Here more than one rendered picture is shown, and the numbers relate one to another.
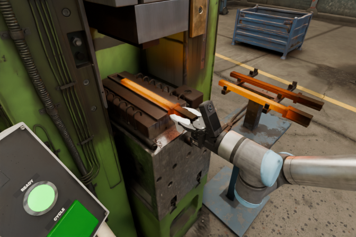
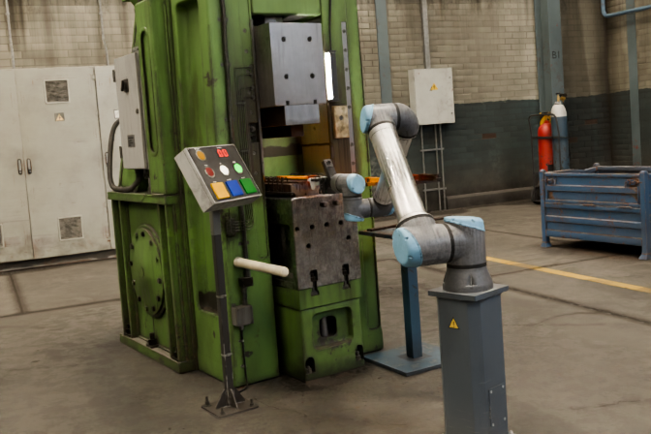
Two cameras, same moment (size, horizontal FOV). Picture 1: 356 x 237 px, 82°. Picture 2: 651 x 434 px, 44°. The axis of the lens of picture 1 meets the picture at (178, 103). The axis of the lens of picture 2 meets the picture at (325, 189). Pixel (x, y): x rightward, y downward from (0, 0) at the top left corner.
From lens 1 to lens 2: 338 cm
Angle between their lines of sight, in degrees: 32
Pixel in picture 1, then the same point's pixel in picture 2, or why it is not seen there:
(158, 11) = (297, 109)
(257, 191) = (350, 201)
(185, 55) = (331, 154)
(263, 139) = not seen: hidden behind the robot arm
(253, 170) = (344, 182)
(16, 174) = (232, 157)
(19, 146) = (232, 150)
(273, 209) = not seen: hidden behind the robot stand
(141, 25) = (288, 115)
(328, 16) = not seen: outside the picture
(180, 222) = (330, 345)
